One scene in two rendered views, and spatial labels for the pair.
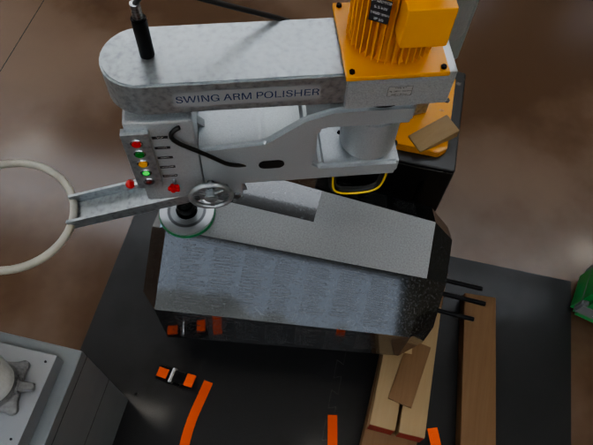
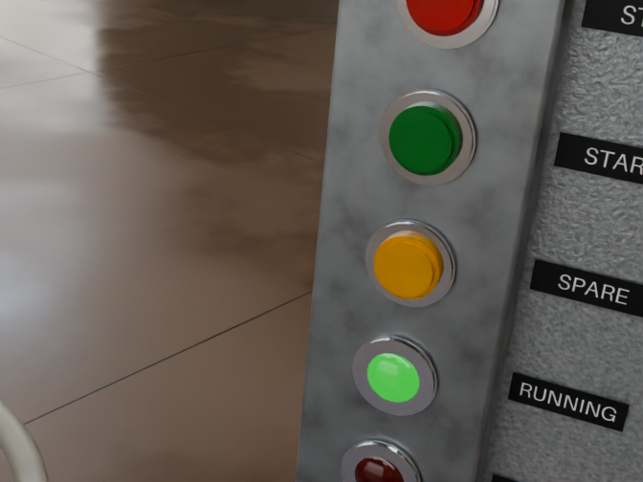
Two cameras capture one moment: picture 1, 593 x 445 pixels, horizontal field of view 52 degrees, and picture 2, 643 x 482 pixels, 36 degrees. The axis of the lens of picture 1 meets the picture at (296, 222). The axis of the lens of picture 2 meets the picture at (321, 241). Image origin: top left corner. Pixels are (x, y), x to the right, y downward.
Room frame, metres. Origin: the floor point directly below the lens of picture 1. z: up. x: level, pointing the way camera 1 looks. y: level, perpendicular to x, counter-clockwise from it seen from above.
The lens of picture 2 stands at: (0.69, 0.34, 1.59)
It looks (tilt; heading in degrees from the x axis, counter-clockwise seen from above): 25 degrees down; 30
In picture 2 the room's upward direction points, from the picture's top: 5 degrees clockwise
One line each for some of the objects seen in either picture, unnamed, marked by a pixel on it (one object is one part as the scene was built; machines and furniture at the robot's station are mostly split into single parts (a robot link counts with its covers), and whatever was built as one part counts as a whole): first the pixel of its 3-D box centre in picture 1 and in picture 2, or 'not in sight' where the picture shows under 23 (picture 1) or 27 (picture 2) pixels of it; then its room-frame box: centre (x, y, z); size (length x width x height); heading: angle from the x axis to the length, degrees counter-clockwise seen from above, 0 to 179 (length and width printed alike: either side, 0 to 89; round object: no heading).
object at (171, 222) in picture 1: (186, 211); not in sight; (1.15, 0.43, 0.89); 0.21 x 0.21 x 0.01
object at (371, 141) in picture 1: (370, 120); not in sight; (1.26, -0.22, 1.39); 0.19 x 0.19 x 0.20
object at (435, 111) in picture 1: (399, 103); not in sight; (1.87, -0.44, 0.76); 0.49 x 0.49 x 0.05; 81
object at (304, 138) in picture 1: (289, 137); not in sight; (1.20, 0.04, 1.35); 0.74 x 0.23 x 0.49; 100
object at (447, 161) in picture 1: (385, 153); not in sight; (1.87, -0.44, 0.37); 0.66 x 0.66 x 0.74; 81
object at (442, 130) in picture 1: (433, 133); not in sight; (1.68, -0.58, 0.80); 0.20 x 0.10 x 0.05; 121
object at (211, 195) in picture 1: (210, 186); not in sight; (1.05, 0.29, 1.25); 0.15 x 0.10 x 0.15; 100
